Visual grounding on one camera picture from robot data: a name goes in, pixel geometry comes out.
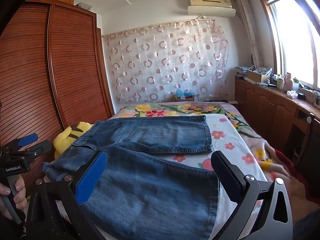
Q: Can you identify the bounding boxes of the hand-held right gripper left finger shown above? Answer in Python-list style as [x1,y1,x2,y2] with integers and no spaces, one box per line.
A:
[27,150,108,240]

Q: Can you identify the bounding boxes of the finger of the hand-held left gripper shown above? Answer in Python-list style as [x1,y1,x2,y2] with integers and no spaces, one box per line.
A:
[16,134,39,147]
[25,141,53,157]

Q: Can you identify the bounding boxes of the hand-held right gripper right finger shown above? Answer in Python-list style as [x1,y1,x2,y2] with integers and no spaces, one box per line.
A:
[211,150,293,240]

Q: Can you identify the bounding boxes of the blue denim pants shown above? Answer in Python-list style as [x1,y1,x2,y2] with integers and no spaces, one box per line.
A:
[42,115,220,240]

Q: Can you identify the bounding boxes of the person's left hand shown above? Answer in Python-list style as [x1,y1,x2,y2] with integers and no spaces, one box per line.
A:
[0,177,27,220]

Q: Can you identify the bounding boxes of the yellow plush toy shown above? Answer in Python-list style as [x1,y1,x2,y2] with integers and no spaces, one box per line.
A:
[53,121,94,160]

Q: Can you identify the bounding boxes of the white flower-print towel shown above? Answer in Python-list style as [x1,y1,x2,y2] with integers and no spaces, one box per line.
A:
[160,114,269,240]

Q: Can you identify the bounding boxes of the pink floral blanket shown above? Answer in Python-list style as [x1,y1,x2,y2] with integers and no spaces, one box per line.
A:
[117,101,288,182]

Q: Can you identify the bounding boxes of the red blanket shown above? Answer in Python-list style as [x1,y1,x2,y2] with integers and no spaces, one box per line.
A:
[272,149,320,198]

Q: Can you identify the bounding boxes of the wooden side cabinet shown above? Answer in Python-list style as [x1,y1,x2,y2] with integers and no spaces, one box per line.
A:
[234,76,320,198]

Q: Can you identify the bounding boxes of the wooden slatted wardrobe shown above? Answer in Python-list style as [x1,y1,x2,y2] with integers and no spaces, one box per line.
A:
[0,0,115,180]

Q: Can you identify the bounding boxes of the small brown carton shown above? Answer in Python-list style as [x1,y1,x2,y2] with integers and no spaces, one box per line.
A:
[175,94,195,102]

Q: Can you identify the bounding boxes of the cardboard box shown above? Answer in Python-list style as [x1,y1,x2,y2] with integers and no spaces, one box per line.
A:
[246,70,271,84]

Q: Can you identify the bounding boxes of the blue white patterned cloth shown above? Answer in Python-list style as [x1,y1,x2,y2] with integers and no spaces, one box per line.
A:
[235,65,273,75]

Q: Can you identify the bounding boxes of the pink figurine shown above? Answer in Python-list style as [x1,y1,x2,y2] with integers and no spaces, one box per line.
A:
[284,72,295,91]

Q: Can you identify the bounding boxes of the circle-patterned sheer curtain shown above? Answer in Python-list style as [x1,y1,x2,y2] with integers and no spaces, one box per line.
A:
[102,17,230,103]

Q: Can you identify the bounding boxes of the bright window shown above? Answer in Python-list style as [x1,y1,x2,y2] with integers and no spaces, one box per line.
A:
[257,0,320,90]

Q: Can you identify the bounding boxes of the pale patterned window curtain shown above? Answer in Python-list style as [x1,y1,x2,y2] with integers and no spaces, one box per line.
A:
[234,0,263,68]

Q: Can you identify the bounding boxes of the cream wall air conditioner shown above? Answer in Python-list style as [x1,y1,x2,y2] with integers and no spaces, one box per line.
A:
[187,0,237,18]

